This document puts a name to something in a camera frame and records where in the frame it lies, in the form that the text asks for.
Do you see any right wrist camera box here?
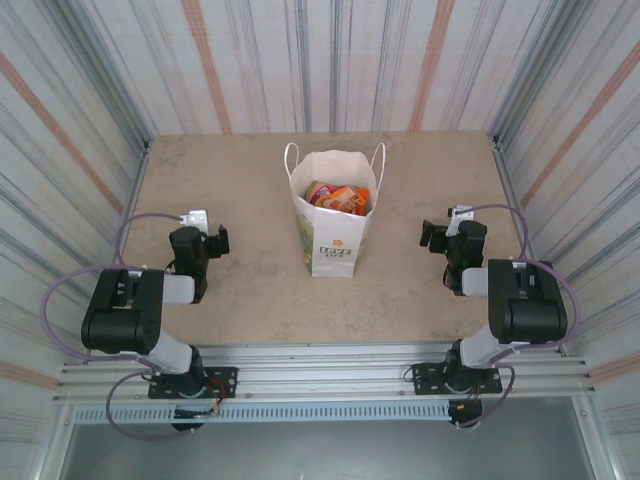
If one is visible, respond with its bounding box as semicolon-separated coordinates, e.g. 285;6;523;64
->
446;203;475;237

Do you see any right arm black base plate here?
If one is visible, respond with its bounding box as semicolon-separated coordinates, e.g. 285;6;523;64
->
410;363;504;396

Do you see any green snack packet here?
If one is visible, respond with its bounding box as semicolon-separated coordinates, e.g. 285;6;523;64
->
304;180;336;206

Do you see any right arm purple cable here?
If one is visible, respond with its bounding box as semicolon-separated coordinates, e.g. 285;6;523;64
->
457;202;581;431

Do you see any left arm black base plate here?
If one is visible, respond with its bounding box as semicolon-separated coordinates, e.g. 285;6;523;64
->
147;366;239;400

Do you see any black connector box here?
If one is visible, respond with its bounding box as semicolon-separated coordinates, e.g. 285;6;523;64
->
448;399;484;430
172;407;221;434

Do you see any slotted grey cable duct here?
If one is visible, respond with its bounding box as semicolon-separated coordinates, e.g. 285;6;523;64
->
72;403;451;425

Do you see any orange and white snack packet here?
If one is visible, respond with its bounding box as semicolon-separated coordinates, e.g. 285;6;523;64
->
347;185;372;217

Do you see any white paper bag with handles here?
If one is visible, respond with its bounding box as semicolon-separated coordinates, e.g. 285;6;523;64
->
283;141;389;279

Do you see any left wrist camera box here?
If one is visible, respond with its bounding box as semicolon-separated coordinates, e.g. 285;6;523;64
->
179;208;209;234

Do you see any grey metal panel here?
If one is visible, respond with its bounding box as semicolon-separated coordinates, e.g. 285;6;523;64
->
54;397;601;480

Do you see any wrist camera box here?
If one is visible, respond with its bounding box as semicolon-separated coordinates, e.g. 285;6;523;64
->
446;203;475;237
179;208;209;234

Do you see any aluminium mounting rail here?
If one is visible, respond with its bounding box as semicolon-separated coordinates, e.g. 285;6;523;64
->
52;342;599;404

